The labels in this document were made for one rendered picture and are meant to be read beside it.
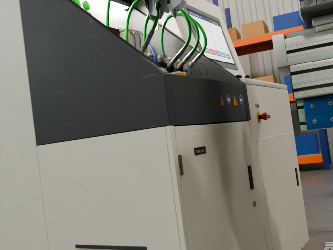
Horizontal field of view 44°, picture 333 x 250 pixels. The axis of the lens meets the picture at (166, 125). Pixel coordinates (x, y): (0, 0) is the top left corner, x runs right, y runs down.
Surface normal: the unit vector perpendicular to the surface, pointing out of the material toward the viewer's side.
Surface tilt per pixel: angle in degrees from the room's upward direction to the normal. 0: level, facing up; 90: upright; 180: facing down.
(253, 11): 90
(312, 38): 90
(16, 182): 90
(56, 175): 90
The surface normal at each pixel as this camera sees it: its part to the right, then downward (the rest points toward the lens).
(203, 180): 0.84, -0.13
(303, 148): -0.37, 0.01
